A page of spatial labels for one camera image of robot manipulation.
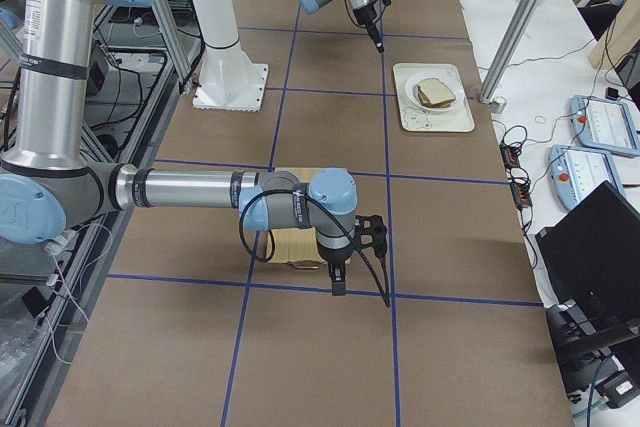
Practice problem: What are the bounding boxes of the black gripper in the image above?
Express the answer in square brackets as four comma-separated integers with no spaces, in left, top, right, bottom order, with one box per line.
[351,0,384,53]
[319,245,352,296]

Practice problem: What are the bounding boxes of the white round plate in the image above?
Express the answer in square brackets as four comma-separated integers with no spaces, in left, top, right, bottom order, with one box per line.
[404,73,463,113]

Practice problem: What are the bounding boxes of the bread slice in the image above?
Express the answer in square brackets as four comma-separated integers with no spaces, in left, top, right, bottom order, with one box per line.
[418,96,455,109]
[416,78,456,102]

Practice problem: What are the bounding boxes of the blue tape grid lines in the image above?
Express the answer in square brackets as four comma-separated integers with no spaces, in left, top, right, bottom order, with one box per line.
[104,0,546,427]

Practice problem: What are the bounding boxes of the bamboo cutting board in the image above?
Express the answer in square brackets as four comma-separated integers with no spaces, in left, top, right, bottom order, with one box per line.
[265,167,326,270]

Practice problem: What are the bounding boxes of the cream bear tray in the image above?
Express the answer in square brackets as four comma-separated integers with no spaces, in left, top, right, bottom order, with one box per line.
[393,63,475,133]

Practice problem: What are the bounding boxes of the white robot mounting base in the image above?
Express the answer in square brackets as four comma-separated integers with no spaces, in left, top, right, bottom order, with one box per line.
[192,0,269,112]

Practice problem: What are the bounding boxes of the lower teach pendant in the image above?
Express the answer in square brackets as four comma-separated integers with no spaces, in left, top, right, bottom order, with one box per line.
[549,145,626,211]

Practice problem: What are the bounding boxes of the teach pendant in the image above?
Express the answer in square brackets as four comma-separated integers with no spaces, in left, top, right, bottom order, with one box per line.
[569,95,639,157]
[549,145,626,211]

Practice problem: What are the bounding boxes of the upper teach pendant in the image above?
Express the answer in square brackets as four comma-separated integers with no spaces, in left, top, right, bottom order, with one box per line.
[569,95,639,157]

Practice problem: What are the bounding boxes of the black laptop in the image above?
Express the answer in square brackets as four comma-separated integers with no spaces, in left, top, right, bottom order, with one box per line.
[534,179,640,328]

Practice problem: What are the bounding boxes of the black power adapter box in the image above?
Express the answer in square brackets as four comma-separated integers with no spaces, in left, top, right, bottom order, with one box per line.
[86,47,109,96]

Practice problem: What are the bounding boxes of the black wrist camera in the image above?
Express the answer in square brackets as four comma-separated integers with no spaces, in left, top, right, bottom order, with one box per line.
[355,215,388,260]

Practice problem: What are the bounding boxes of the aluminium frame post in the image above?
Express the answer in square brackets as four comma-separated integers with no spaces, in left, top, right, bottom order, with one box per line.
[477,0,540,104]

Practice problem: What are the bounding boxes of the orange black cable connector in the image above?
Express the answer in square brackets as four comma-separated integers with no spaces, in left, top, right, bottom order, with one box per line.
[499,142,533,211]

